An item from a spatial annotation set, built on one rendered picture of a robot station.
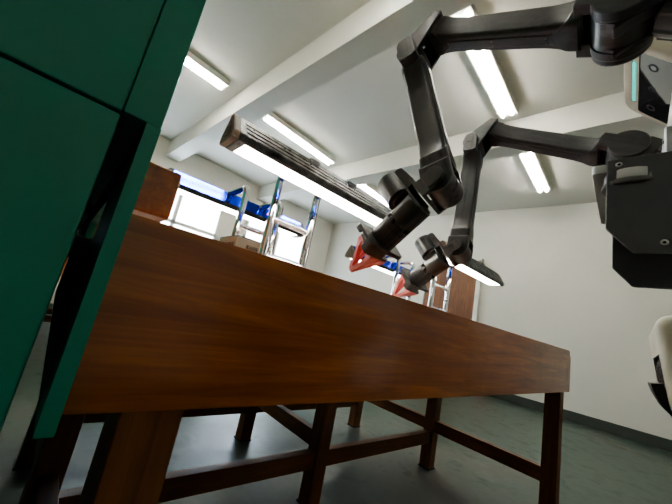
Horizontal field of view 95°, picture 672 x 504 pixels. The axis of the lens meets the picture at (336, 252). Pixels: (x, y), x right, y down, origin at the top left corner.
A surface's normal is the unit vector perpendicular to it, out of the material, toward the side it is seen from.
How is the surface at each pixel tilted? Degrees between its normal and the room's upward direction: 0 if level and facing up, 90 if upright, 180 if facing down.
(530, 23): 89
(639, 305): 90
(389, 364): 90
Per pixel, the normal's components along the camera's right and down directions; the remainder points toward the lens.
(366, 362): 0.66, -0.02
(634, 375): -0.66, -0.28
